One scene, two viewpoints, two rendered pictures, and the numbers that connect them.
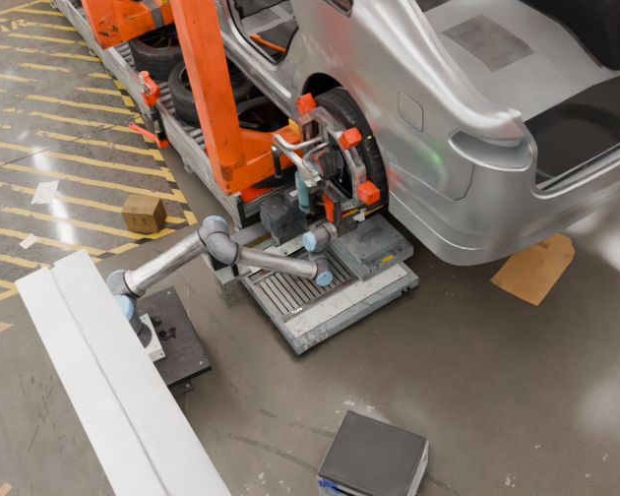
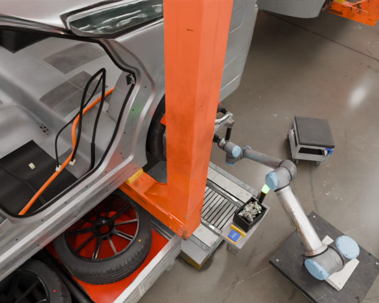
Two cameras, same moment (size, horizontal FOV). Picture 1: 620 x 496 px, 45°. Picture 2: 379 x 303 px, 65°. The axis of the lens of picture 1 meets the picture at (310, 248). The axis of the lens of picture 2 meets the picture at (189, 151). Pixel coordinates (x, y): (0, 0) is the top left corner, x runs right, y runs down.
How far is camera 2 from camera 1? 3.98 m
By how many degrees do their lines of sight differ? 69
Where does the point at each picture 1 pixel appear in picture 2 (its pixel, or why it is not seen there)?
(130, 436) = not seen: outside the picture
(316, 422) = not seen: hidden behind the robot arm
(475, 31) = (67, 59)
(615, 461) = (250, 91)
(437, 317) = not seen: hidden behind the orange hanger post
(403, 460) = (310, 121)
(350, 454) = (319, 136)
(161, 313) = (295, 257)
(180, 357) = (317, 229)
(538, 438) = (252, 108)
